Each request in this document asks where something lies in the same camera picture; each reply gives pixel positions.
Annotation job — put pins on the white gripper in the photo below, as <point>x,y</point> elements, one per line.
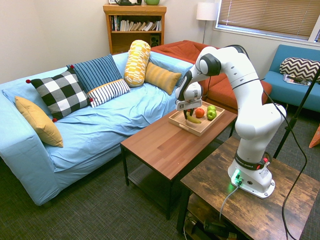
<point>188,104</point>

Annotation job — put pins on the yellow banana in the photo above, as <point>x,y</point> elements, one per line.
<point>195,120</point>

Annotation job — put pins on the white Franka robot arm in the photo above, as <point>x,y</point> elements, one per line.
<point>252,120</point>

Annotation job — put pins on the wooden serving tray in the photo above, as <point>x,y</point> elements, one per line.
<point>197,127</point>

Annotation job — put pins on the orange fruit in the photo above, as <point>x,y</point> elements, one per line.
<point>199,113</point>

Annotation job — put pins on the green apple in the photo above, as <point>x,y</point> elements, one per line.
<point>211,108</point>
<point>211,115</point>

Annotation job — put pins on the orange sectional sofa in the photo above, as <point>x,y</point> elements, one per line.
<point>220,90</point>

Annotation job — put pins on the brown wooden coffee table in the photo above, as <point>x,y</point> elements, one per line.
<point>170,150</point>

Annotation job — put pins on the mustard striped lumbar pillow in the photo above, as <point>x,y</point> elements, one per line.
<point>161,77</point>

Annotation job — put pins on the yellow patterned bolster pillow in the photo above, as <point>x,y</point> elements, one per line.
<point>136,62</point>

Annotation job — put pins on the small black speaker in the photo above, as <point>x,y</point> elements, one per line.
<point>155,40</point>

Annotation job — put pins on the white navy striped pillow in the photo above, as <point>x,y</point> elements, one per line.
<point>110,91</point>

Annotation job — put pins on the light blue sofa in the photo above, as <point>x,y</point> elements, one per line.
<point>100,125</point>

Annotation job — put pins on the wooden bookshelf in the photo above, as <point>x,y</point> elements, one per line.
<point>135,40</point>

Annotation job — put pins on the teal blue couch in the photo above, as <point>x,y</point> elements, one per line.
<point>282,92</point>

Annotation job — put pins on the blue striped pillow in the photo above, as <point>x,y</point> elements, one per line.
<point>96,71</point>

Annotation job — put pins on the row of books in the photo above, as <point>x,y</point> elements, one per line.
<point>136,25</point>

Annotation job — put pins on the white shade floor lamp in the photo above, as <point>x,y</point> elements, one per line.
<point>207,11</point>

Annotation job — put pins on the black tripod stand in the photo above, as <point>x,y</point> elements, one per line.
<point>292,120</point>

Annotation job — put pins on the magazine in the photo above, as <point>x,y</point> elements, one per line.
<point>292,80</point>

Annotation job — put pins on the black device under table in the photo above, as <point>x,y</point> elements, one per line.
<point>215,227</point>

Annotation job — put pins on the green pot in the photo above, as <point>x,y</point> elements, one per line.
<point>151,2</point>

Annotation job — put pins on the black white chevron pillow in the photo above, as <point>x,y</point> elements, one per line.
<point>297,67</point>

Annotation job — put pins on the rustic dark wood side table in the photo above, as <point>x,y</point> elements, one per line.
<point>250,215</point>

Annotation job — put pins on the brown window blinds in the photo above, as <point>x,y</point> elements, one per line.
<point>265,15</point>

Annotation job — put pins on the black object on bookshelf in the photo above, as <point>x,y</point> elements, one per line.
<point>127,2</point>

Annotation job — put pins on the black white checkered pillow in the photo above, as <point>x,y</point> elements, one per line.
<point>61,93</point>

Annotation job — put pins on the orange cushion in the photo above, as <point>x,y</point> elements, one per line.
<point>315,140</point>

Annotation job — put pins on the plain mustard yellow pillow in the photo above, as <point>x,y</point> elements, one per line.
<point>40,122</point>

